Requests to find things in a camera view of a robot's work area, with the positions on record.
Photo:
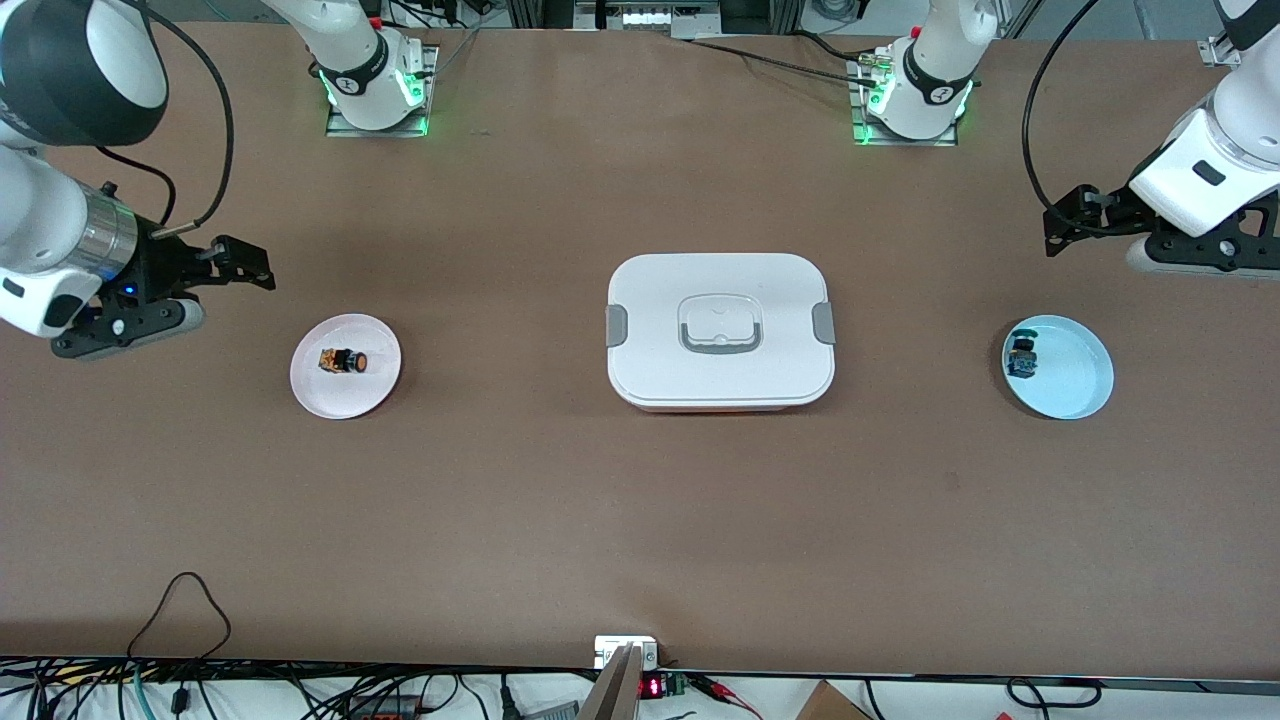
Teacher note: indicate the brown cardboard piece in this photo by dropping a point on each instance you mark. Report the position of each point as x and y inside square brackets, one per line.
[830, 703]

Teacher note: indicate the aluminium corner bracket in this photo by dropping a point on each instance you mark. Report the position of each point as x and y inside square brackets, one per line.
[1215, 52]

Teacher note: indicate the white lunch box grey latches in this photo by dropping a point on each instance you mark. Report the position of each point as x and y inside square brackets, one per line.
[720, 380]

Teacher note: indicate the orange push-button switch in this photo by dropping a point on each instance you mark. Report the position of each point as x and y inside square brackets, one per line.
[342, 361]

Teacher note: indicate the pink round plate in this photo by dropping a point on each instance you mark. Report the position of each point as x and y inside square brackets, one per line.
[345, 395]

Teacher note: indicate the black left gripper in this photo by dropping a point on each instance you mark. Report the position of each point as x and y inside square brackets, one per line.
[1113, 213]

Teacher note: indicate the light blue round plate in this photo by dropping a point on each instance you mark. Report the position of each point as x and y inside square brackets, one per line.
[1075, 375]

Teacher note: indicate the aluminium frame structure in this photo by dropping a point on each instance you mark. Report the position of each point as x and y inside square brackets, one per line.
[650, 15]

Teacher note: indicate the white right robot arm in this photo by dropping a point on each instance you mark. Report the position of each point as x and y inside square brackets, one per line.
[60, 60]

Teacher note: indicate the red clip leads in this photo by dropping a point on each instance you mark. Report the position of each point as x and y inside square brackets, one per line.
[725, 692]

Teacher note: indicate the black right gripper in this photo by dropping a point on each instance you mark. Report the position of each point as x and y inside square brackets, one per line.
[160, 268]

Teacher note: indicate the blue push-button switch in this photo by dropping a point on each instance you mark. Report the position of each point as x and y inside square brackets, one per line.
[1022, 355]

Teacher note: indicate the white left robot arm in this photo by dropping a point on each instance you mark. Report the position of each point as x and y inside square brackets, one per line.
[940, 60]

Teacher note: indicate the white mounting block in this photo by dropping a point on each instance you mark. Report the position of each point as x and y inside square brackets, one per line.
[605, 648]

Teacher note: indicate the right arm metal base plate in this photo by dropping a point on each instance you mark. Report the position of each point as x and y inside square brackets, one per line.
[430, 90]

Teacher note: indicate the aluminium profile bar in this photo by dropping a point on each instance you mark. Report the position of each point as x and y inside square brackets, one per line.
[612, 690]

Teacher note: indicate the red digit display module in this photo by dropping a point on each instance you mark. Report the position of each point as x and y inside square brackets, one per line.
[652, 687]

